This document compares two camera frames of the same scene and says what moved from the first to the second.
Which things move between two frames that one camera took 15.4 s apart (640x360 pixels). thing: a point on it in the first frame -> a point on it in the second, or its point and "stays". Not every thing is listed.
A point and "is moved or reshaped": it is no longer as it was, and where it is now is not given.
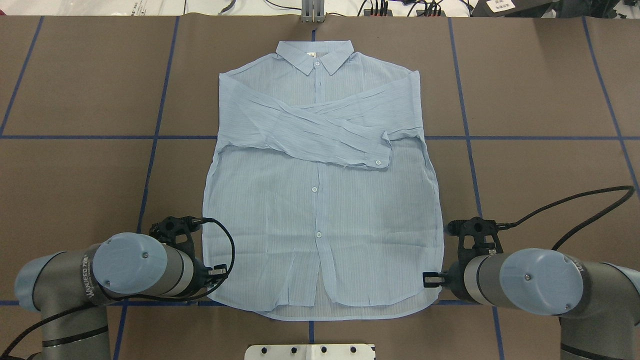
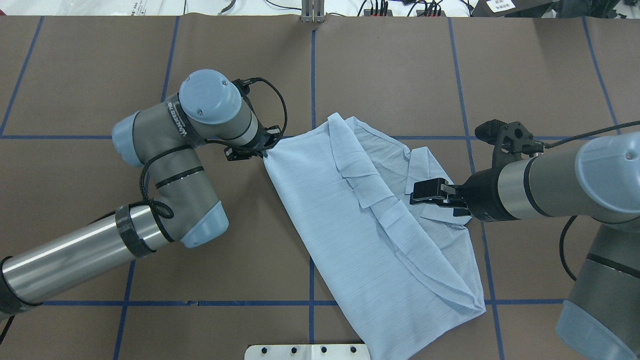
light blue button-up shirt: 321,198 is moved or reshaped
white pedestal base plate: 310,352 stays
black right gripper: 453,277 -> 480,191
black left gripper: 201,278 -> 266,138
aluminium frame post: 313,11 stays
